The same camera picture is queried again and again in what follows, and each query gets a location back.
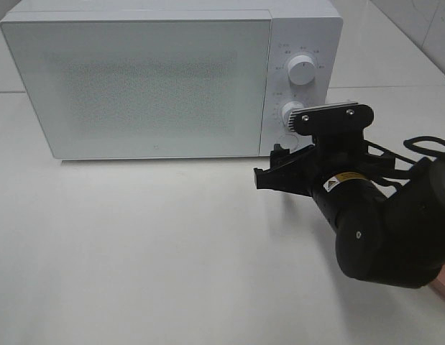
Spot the lower white timer knob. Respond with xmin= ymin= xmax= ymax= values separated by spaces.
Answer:
xmin=280 ymin=101 xmax=304 ymax=128

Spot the pink round plate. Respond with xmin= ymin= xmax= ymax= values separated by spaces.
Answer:
xmin=430 ymin=265 xmax=445 ymax=300

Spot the round white door button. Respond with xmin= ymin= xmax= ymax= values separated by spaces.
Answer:
xmin=276 ymin=134 xmax=298 ymax=152

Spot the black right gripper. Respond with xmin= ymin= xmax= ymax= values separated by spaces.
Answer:
xmin=254 ymin=132 xmax=367 ymax=196

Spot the white microwave oven body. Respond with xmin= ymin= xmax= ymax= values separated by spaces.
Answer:
xmin=0 ymin=1 xmax=343 ymax=159

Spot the white microwave door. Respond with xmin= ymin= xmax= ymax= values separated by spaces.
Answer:
xmin=2 ymin=20 xmax=270 ymax=160

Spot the upper white power knob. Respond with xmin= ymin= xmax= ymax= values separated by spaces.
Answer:
xmin=286 ymin=53 xmax=316 ymax=86

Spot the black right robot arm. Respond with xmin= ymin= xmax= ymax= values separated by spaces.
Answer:
xmin=254 ymin=132 xmax=445 ymax=288

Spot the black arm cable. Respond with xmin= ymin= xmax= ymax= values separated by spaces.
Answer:
xmin=362 ymin=135 xmax=445 ymax=188

